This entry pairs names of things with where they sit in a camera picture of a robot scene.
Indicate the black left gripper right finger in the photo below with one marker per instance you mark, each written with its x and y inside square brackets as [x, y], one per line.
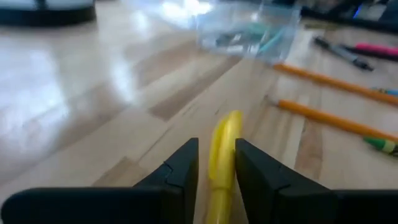
[295, 202]

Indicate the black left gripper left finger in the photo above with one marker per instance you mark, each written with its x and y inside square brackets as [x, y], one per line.
[124, 205]

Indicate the yellow highlighter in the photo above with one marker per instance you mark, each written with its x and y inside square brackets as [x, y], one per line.
[224, 149]

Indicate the orange wooden pencil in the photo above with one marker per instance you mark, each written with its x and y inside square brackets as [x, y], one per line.
[326, 118]
[326, 81]

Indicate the blue pencil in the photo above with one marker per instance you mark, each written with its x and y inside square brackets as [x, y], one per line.
[388, 92]

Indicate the pink highlighter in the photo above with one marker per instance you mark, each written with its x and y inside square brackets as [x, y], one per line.
[376, 49]

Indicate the clear plastic supply box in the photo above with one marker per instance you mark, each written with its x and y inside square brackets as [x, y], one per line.
[211, 18]

